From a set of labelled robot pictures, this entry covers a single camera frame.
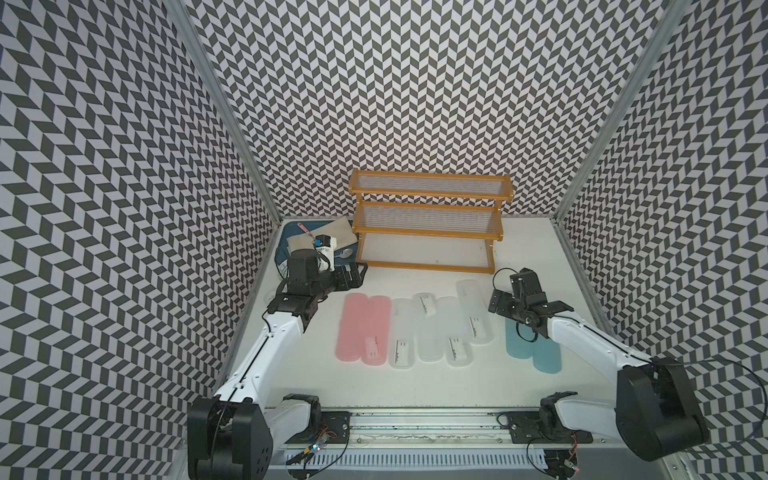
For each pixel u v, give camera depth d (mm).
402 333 895
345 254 1050
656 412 407
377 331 893
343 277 707
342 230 1116
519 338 741
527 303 669
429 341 867
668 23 689
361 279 734
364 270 768
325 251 722
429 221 1241
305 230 1158
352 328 893
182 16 712
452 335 868
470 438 722
